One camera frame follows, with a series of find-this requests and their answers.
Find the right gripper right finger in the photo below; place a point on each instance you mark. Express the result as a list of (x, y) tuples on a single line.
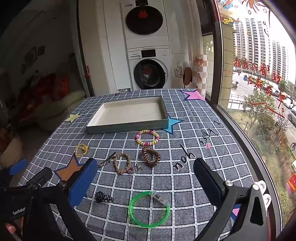
[(210, 181)]

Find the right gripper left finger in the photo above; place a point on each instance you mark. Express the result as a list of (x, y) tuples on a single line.
[(80, 181)]

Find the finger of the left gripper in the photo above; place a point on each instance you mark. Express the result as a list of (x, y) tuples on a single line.
[(17, 167), (41, 178)]

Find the black claw hair clip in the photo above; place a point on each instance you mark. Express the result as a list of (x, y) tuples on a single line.
[(103, 197)]

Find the silver metal hair clip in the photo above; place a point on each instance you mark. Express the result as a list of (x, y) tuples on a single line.
[(111, 157)]

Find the pink crystal brooch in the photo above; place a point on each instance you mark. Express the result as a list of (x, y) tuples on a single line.
[(133, 169)]

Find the green jewelry tray box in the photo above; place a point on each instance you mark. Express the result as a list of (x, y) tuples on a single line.
[(129, 115)]

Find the cream sofa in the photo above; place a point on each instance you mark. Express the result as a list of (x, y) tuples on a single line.
[(51, 114)]

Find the grey checkered tablecloth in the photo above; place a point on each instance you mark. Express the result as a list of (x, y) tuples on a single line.
[(164, 202)]

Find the white washing machine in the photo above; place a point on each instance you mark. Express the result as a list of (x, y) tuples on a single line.
[(150, 67)]

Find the white dryer upper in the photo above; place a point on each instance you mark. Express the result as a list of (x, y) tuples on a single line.
[(144, 24)]

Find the white tall cabinet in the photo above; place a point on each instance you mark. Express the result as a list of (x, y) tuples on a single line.
[(103, 46)]

